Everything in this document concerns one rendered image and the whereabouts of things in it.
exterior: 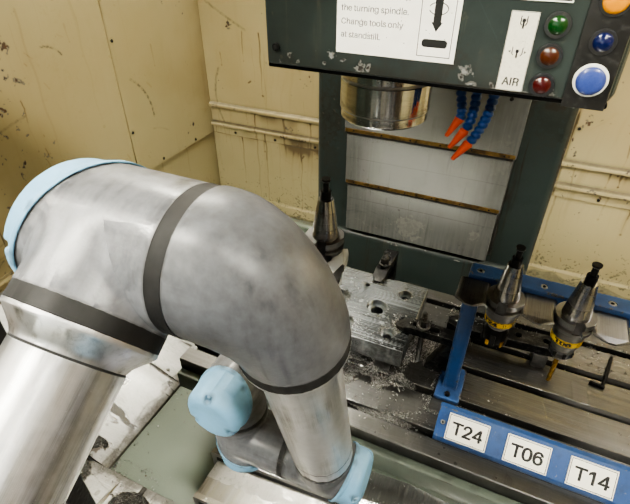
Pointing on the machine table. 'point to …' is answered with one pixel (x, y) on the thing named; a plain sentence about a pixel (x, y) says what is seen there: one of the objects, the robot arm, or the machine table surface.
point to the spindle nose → (383, 103)
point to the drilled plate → (397, 347)
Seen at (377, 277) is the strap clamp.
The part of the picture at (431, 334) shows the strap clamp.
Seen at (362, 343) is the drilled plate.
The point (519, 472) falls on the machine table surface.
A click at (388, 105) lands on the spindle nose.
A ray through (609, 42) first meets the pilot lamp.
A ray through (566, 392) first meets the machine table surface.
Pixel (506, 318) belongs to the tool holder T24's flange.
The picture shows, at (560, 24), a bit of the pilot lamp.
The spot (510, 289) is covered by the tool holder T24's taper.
